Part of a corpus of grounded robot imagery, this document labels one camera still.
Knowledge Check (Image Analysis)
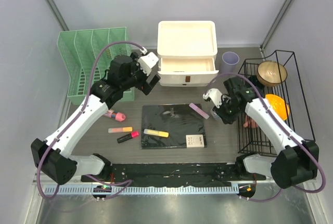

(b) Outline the pink cup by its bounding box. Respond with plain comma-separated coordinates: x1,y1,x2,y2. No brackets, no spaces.
243,115,258,128

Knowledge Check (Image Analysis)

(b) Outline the orange bowl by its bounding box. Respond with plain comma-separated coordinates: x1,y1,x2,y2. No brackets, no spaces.
265,94,290,121

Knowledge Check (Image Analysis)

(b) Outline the white cable duct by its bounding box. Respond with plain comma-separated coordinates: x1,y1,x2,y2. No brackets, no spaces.
58,184,239,195

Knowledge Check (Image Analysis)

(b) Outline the black cup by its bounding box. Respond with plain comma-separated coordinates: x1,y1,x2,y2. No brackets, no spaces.
248,75,265,90

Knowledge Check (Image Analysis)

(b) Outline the wooden bowl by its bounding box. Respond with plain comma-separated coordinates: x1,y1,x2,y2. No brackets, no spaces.
256,60,288,87

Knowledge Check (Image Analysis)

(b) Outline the white eraser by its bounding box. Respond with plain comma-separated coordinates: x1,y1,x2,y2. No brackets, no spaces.
186,135,205,148

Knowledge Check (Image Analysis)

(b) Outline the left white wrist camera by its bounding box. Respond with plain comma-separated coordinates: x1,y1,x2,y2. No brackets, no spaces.
137,49,159,76

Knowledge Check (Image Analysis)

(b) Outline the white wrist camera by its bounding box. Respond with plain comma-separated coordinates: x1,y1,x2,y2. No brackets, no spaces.
202,88,223,109
137,49,159,76

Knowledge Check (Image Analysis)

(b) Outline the pink capped pen bundle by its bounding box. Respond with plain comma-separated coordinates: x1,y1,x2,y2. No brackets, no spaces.
104,110,126,122

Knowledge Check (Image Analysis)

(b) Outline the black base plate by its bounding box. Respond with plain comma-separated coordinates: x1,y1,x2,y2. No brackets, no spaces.
80,162,267,188

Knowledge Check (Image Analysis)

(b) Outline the black pink highlighter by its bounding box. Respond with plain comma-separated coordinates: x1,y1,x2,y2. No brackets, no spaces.
117,131,139,143

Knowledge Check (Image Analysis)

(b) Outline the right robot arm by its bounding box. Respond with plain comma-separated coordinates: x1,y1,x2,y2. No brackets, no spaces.
203,73,326,191

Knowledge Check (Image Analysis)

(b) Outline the black notebook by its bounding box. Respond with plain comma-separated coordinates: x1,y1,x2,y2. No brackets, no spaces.
141,104,207,149

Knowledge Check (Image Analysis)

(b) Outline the white drawer cabinet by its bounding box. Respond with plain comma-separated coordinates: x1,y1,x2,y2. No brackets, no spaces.
157,21,217,71

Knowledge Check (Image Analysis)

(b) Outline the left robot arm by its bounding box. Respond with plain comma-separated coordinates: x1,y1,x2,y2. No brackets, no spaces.
31,52,160,185

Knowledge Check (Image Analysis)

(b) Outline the black wire rack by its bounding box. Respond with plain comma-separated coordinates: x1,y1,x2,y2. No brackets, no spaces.
237,50,316,157

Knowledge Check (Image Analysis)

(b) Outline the orange highlighter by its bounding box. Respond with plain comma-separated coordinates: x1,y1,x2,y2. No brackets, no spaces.
108,127,133,134

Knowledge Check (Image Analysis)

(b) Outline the white drawer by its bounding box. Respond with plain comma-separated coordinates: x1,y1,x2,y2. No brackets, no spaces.
159,82,208,87
158,58,219,84

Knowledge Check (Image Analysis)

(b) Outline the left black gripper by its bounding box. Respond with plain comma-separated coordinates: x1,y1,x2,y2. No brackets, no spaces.
121,52,159,95

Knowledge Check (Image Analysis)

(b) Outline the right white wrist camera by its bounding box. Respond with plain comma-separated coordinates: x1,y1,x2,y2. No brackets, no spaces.
202,88,223,109

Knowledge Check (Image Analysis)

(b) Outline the clear paperclip jar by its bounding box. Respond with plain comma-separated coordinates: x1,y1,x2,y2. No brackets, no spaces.
211,111,222,122

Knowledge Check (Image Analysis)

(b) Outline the purple cup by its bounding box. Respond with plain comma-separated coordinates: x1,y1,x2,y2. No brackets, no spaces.
221,51,240,73

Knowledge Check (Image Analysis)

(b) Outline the green file organizer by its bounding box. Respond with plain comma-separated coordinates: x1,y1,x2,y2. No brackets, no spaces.
57,27,135,106

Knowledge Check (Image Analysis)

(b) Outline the yellow highlighter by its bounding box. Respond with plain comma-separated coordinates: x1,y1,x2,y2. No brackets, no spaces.
144,129,169,138

